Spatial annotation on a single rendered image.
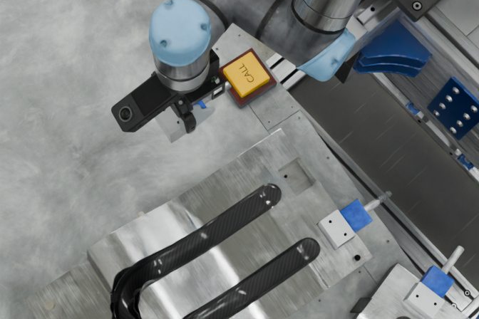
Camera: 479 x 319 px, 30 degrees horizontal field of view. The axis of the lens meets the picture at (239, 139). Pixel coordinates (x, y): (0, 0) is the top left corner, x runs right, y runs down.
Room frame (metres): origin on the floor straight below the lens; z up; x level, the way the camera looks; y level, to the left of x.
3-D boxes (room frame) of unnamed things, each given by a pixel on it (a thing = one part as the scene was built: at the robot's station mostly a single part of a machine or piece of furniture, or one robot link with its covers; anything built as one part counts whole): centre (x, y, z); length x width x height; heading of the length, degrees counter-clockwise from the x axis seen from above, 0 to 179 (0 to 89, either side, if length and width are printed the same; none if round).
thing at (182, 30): (0.41, 0.09, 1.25); 0.09 x 0.08 x 0.11; 152
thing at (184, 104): (0.42, 0.09, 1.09); 0.09 x 0.08 x 0.12; 132
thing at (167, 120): (0.43, 0.08, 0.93); 0.13 x 0.05 x 0.05; 132
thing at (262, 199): (0.16, 0.01, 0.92); 0.35 x 0.16 x 0.09; 132
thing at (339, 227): (0.29, -0.21, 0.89); 0.13 x 0.05 x 0.05; 132
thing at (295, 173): (0.34, -0.10, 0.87); 0.05 x 0.05 x 0.04; 42
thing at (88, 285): (0.16, 0.03, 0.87); 0.50 x 0.26 x 0.14; 132
